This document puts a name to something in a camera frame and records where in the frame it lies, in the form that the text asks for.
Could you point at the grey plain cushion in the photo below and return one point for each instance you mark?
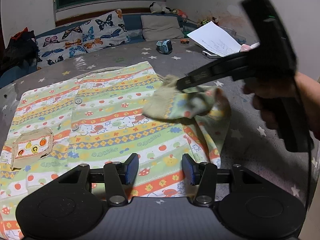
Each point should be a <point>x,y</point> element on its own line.
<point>156,28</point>

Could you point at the black and red clothes pile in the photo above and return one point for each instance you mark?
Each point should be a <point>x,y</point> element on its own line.
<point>21,48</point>

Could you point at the colourful patterned children's garment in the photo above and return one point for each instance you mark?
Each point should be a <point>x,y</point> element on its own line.
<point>104,117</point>

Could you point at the black white plush toy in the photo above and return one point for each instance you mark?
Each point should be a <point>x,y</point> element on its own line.
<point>155,8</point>

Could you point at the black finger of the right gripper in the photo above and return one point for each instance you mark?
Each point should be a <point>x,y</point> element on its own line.
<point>234,66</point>

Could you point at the pink white tissue packet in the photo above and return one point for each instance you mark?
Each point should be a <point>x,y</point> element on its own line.
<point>246,47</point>

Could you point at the grey star-patterned table cover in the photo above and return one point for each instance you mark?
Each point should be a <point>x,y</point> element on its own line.
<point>248,141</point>

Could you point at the blue sofa bench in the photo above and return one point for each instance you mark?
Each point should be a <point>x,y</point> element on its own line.
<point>183,59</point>

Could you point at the small orange toy car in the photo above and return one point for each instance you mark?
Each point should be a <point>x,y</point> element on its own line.
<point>184,41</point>

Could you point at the white paper sheet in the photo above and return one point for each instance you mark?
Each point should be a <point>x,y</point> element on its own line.
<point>215,39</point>

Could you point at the butterfly print pillow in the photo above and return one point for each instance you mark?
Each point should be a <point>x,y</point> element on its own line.
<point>107,30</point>

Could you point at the person's right hand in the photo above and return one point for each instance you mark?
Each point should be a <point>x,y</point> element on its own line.
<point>309,91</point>

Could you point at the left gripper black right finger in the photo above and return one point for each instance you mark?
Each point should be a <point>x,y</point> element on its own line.
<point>203,175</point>

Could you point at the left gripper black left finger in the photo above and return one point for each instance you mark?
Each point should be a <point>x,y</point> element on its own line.
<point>117,174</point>

